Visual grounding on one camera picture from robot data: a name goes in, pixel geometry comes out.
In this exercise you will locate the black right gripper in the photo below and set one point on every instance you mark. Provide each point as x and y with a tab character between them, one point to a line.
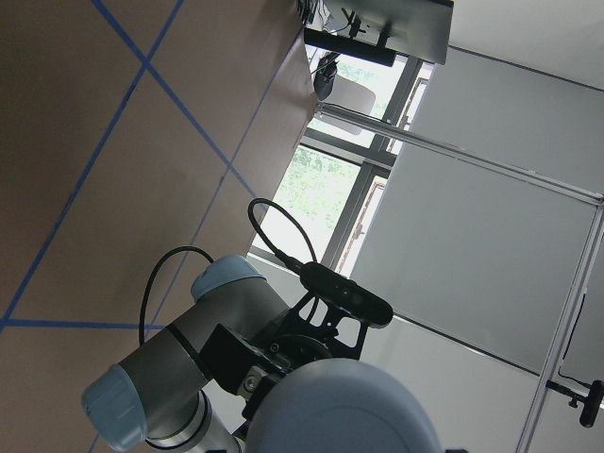
252	368

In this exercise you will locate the grey monitor on desk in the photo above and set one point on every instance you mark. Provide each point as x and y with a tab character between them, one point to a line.
379	31

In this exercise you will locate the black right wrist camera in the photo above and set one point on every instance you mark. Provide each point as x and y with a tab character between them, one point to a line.
344	299

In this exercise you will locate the aluminium frame post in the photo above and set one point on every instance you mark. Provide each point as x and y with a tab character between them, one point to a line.
366	122

